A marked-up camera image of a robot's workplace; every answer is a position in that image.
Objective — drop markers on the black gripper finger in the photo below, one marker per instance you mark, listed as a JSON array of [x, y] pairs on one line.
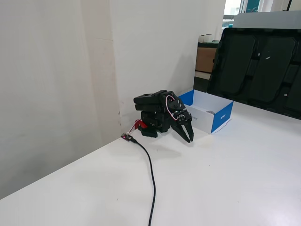
[[191, 130], [182, 133]]

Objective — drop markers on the gray block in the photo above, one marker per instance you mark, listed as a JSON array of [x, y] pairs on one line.
[[210, 111]]

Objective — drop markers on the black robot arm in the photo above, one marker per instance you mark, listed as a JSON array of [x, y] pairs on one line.
[[150, 110]]

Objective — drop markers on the blue and white box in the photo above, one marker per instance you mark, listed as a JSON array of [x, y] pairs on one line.
[[207, 120]]

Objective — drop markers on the brown cardboard box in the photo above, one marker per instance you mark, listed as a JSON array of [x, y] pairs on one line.
[[205, 60]]

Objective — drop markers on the red clamp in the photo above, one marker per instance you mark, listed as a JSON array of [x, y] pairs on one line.
[[140, 124]]

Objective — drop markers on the small controller board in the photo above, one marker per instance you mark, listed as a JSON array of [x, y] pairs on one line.
[[127, 137]]

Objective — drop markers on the white container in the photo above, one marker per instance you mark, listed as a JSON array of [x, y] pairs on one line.
[[202, 38], [208, 38]]

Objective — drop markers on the black plastic tray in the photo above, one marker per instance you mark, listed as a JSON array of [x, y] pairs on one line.
[[256, 68]]

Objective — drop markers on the gray panel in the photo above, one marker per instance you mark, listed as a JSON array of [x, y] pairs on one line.
[[265, 20]]

